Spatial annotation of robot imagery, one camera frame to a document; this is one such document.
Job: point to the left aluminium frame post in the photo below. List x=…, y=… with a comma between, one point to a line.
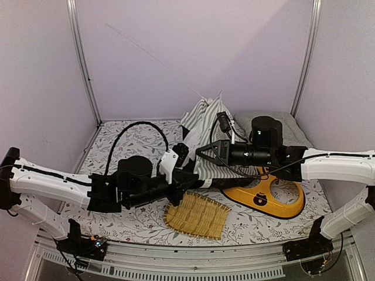
x=81, y=58

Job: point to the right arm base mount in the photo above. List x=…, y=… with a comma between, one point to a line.
x=314, y=244

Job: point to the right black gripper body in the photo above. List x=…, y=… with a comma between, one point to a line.
x=256, y=156

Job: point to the checkered grey cushion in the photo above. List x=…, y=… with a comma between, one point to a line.
x=291, y=133

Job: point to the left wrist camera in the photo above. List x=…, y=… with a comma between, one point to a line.
x=172, y=158

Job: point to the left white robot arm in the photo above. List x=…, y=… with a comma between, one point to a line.
x=22, y=181

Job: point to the front aluminium rail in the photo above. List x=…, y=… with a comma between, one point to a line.
x=128, y=261

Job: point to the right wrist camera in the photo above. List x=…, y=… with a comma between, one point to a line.
x=225, y=125

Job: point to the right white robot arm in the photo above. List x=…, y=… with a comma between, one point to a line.
x=342, y=166

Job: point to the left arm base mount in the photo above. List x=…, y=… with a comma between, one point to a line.
x=94, y=247

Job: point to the aluminium frame post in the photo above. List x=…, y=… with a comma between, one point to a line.
x=312, y=34
x=81, y=58

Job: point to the right aluminium frame post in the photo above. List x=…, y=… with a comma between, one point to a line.
x=312, y=34

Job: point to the yellow double bowl holder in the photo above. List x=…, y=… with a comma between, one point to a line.
x=260, y=197

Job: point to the striped green white pet tent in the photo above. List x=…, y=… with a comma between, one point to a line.
x=201, y=128

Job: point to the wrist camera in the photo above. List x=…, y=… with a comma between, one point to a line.
x=172, y=158
x=225, y=125

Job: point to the woven bamboo tray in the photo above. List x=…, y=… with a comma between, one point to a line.
x=197, y=216

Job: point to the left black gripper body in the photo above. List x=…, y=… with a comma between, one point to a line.
x=136, y=200

